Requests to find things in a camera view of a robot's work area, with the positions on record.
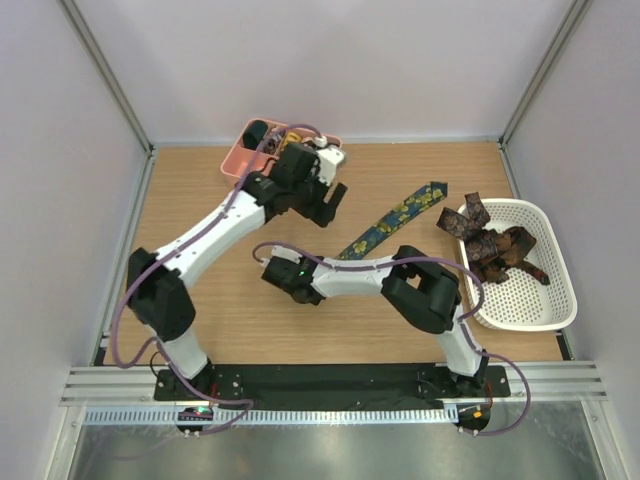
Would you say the blue yellow floral tie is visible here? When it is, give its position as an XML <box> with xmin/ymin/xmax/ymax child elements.
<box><xmin>337</xmin><ymin>181</ymin><xmax>448</xmax><ymax>260</ymax></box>

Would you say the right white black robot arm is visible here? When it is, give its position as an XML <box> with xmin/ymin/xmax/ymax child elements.
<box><xmin>261</xmin><ymin>242</ymin><xmax>489</xmax><ymax>396</ymax></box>

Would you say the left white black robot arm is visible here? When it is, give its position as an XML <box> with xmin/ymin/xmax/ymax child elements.
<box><xmin>126</xmin><ymin>143</ymin><xmax>347</xmax><ymax>400</ymax></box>

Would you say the rolled yellow tie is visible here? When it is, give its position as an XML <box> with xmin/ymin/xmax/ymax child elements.
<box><xmin>281</xmin><ymin>131</ymin><xmax>302</xmax><ymax>149</ymax></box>

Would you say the rolled brown patterned tie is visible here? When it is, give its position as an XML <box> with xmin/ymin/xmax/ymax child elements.
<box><xmin>259</xmin><ymin>126</ymin><xmax>286</xmax><ymax>155</ymax></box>

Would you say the pink divided organizer box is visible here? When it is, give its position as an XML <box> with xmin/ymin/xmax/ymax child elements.
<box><xmin>220</xmin><ymin>118</ymin><xmax>346</xmax><ymax>183</ymax></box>

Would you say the rolled dark green tie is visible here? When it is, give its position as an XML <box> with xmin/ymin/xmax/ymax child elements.
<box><xmin>242</xmin><ymin>120</ymin><xmax>269</xmax><ymax>150</ymax></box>

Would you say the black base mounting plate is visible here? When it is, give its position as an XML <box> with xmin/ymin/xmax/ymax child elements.
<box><xmin>153</xmin><ymin>360</ymin><xmax>512</xmax><ymax>412</ymax></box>

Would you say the brown patterned tie pile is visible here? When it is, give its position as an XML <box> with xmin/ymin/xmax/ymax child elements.
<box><xmin>436</xmin><ymin>192</ymin><xmax>550</xmax><ymax>286</ymax></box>

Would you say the white perforated plastic basket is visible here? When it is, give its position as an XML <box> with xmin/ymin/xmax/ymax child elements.
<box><xmin>473</xmin><ymin>198</ymin><xmax>578</xmax><ymax>332</ymax></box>

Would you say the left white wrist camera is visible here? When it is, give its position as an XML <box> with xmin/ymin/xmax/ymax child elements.
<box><xmin>315</xmin><ymin>144</ymin><xmax>346</xmax><ymax>187</ymax></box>

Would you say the white slotted cable duct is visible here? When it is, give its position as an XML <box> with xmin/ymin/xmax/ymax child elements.
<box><xmin>83</xmin><ymin>405</ymin><xmax>458</xmax><ymax>426</ymax></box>

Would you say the aluminium frame rail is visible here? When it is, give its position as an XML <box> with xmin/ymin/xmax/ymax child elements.
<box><xmin>60</xmin><ymin>361</ymin><xmax>607</xmax><ymax>407</ymax></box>

